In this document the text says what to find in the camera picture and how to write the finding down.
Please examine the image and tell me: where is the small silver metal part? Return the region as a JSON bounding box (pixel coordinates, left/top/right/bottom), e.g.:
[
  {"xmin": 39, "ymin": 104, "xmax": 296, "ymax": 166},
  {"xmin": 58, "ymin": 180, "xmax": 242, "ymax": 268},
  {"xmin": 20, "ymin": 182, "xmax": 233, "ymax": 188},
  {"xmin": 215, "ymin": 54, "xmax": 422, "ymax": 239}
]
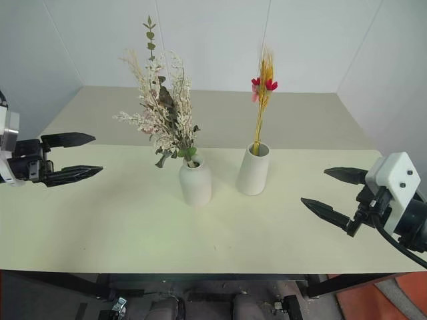
[{"xmin": 111, "ymin": 297, "xmax": 128, "ymax": 315}]

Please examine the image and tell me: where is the dark rounded shape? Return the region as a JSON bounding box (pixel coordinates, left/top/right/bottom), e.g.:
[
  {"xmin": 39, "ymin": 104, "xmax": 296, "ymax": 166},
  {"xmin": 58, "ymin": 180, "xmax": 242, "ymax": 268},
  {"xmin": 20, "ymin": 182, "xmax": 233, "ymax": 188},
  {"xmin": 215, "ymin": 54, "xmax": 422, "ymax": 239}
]
[{"xmin": 150, "ymin": 295, "xmax": 186, "ymax": 320}]

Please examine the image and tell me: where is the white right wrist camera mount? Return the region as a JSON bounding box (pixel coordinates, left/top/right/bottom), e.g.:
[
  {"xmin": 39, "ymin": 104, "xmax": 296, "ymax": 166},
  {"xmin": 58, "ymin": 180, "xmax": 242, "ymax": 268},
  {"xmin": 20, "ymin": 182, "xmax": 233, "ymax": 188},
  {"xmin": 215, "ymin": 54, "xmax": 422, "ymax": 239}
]
[{"xmin": 364, "ymin": 151, "xmax": 422, "ymax": 235}]

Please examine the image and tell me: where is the white tapered cylinder vase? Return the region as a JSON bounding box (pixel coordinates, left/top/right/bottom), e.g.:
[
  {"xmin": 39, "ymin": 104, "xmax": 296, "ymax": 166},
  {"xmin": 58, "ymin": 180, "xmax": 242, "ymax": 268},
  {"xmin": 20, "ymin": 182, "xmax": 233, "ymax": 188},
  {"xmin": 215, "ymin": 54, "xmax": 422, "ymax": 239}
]
[{"xmin": 235, "ymin": 142, "xmax": 272, "ymax": 196}]

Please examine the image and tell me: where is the black table frame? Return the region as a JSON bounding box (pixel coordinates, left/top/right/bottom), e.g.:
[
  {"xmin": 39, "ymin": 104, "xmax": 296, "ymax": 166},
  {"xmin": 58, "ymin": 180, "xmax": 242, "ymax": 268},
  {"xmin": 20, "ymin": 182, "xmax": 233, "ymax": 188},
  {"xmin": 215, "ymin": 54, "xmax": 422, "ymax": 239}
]
[{"xmin": 0, "ymin": 270, "xmax": 406, "ymax": 301}]

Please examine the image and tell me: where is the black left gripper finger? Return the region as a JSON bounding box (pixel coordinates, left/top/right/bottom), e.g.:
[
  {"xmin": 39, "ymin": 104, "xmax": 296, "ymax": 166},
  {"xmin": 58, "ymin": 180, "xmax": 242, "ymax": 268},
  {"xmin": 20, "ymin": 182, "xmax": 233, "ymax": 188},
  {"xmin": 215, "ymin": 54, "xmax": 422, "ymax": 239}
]
[
  {"xmin": 43, "ymin": 164, "xmax": 104, "ymax": 188},
  {"xmin": 40, "ymin": 132, "xmax": 97, "ymax": 149}
]

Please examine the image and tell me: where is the small black block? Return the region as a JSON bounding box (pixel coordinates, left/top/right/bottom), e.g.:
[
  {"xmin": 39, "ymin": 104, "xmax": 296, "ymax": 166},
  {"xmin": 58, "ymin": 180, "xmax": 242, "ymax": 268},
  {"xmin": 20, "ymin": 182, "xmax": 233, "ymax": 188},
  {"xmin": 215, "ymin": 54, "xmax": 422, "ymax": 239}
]
[{"xmin": 272, "ymin": 294, "xmax": 302, "ymax": 316}]

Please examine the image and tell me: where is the white dried flower bouquet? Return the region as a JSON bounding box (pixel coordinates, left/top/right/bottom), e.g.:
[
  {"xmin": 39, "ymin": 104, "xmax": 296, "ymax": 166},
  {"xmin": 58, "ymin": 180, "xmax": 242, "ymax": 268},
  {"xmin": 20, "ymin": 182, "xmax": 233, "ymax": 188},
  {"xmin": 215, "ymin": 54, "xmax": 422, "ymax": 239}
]
[{"xmin": 112, "ymin": 14, "xmax": 201, "ymax": 169}]

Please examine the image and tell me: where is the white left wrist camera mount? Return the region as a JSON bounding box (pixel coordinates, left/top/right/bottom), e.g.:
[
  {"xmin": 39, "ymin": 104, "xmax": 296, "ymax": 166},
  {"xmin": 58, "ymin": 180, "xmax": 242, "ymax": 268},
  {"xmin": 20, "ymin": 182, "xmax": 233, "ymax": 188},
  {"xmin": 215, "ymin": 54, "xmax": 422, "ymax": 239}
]
[{"xmin": 0, "ymin": 105, "xmax": 25, "ymax": 187}]

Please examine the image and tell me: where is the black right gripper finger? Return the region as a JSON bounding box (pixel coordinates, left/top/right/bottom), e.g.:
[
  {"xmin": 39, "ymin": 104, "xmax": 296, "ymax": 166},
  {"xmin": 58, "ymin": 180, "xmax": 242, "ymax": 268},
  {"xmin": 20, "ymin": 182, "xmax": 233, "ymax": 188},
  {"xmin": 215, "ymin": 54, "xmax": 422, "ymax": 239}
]
[
  {"xmin": 324, "ymin": 167, "xmax": 368, "ymax": 187},
  {"xmin": 300, "ymin": 197, "xmax": 354, "ymax": 231}
]

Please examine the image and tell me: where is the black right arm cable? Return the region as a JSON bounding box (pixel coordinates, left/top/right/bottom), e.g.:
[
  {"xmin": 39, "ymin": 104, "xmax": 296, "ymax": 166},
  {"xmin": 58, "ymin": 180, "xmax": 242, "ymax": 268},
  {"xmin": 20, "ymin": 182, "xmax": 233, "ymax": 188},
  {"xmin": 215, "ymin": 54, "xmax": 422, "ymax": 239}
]
[{"xmin": 376, "ymin": 222, "xmax": 427, "ymax": 270}]

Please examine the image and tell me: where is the white bottle-shaped vase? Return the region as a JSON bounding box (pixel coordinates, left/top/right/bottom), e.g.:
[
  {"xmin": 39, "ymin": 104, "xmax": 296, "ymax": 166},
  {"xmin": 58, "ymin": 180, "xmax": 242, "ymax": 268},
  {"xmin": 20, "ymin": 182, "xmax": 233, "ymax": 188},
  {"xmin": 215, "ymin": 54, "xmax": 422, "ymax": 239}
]
[{"xmin": 178, "ymin": 156, "xmax": 213, "ymax": 208}]

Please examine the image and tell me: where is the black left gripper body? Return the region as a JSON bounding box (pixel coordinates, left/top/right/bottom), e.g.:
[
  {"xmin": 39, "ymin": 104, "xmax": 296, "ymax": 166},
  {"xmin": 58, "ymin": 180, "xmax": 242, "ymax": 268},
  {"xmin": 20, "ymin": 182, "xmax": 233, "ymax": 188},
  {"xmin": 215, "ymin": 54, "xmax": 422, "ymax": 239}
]
[{"xmin": 6, "ymin": 138, "xmax": 55, "ymax": 183}]

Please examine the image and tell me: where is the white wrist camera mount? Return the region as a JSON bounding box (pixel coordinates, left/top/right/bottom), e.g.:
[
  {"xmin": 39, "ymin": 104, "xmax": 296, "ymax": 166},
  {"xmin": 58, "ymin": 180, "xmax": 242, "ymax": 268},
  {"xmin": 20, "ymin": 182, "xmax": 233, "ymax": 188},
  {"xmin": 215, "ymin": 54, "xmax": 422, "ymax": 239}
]
[
  {"xmin": 0, "ymin": 105, "xmax": 25, "ymax": 187},
  {"xmin": 364, "ymin": 151, "xmax": 422, "ymax": 235}
]

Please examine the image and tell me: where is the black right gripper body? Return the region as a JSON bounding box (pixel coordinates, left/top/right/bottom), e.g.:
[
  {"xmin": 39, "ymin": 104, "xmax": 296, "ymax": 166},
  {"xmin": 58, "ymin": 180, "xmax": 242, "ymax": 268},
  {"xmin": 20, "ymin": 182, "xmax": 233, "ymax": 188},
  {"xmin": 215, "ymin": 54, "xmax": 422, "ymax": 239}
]
[{"xmin": 346, "ymin": 184, "xmax": 393, "ymax": 237}]

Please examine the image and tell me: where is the yellow wheat red flower bouquet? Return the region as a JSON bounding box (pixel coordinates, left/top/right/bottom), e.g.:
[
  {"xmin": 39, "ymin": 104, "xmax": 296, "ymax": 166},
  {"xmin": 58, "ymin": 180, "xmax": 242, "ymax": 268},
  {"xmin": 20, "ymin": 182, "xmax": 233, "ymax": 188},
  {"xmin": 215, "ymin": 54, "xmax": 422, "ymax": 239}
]
[{"xmin": 250, "ymin": 44, "xmax": 279, "ymax": 157}]

